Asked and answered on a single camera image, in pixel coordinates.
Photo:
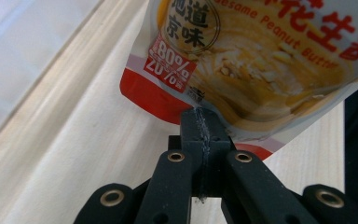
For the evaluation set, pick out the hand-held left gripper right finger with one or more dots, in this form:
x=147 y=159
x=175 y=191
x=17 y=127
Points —
x=216 y=133

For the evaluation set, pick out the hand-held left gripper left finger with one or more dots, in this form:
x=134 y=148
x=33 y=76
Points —
x=190 y=133

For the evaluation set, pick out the white sauce pouch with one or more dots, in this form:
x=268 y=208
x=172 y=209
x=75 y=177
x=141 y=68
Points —
x=254 y=59

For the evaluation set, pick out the white plastic container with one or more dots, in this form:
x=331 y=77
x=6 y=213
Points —
x=21 y=53

